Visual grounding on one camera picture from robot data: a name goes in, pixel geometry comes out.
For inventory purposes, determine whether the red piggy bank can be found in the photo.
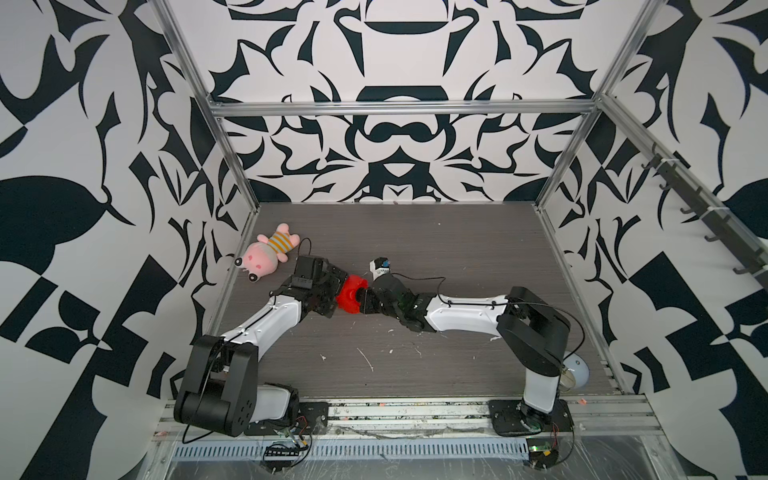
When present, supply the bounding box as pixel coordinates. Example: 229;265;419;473
336;275;368;314

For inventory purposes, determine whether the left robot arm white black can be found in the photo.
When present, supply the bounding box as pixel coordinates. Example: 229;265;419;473
173;256;350;437

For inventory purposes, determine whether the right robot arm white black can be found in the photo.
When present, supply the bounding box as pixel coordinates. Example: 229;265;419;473
339;273;571;414

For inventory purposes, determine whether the pink plush pig toy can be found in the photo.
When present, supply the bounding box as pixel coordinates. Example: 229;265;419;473
234;223;301;283

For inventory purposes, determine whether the white dome object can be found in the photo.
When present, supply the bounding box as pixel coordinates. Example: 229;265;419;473
560;352;590;391

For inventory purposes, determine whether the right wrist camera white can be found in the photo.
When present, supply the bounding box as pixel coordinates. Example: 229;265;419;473
369;257;391;280

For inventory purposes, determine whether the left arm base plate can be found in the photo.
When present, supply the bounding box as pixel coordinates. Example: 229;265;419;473
245;401;330;436

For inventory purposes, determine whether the white vented cable duct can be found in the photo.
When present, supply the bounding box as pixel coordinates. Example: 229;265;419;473
173;438;529;462

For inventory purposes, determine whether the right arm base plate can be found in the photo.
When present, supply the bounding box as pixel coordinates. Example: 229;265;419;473
487;398;574;437

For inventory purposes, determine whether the left circuit board with wires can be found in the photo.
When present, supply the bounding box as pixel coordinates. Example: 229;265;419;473
261;415;314;474

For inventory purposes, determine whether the circuit board with wires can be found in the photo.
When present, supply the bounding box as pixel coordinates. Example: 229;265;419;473
261;415;314;474
524;423;576;471

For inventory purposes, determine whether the right circuit board with wires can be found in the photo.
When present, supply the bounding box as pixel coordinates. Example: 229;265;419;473
524;423;576;471

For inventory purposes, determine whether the wall hook rail grey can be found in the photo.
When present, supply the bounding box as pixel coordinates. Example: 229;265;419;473
640;141;768;290

